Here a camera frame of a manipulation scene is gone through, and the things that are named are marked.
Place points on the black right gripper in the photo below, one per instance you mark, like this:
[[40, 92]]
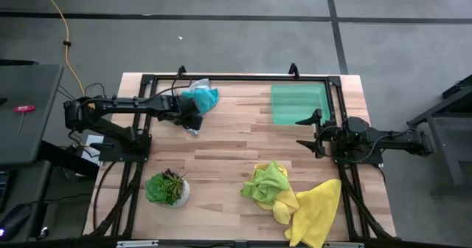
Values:
[[330, 135]]

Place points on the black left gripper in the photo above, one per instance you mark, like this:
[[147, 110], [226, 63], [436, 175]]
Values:
[[169, 107]]

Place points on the teal microfiber towel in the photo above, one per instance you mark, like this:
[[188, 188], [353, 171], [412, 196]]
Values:
[[203, 98]]

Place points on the green microfiber towel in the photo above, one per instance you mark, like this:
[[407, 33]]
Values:
[[267, 183]]

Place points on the yellow microfiber towel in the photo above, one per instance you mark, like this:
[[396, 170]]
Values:
[[284, 209], [317, 211]]

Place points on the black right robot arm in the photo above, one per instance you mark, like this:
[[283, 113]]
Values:
[[398, 139]]

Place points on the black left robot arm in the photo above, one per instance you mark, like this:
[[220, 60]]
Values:
[[121, 102]]

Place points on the translucent teal plastic bin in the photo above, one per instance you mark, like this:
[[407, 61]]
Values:
[[298, 104]]

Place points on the green succulent plant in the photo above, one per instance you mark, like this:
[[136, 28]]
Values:
[[162, 189]]

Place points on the white faceted plant pot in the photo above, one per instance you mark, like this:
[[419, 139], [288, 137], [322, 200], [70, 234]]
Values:
[[183, 198]]

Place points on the white paper sheet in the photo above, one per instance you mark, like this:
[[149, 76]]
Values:
[[88, 155]]

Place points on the black metal cart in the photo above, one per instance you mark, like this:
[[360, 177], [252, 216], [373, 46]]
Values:
[[444, 148]]

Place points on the dark grey side desk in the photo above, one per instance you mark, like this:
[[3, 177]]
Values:
[[29, 111]]

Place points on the black computer mouse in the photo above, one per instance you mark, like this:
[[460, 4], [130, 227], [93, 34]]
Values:
[[14, 218]]

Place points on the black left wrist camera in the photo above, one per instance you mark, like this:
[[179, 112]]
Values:
[[189, 107]]

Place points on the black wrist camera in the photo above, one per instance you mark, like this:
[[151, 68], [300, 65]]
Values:
[[355, 125], [189, 107]]

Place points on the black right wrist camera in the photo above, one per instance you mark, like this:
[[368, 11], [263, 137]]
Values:
[[355, 125]]

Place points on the black metal table frame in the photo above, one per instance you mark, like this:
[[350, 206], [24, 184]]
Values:
[[239, 78]]

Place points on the silver metal table bracket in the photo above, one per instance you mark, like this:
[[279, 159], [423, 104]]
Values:
[[137, 244], [343, 245]]

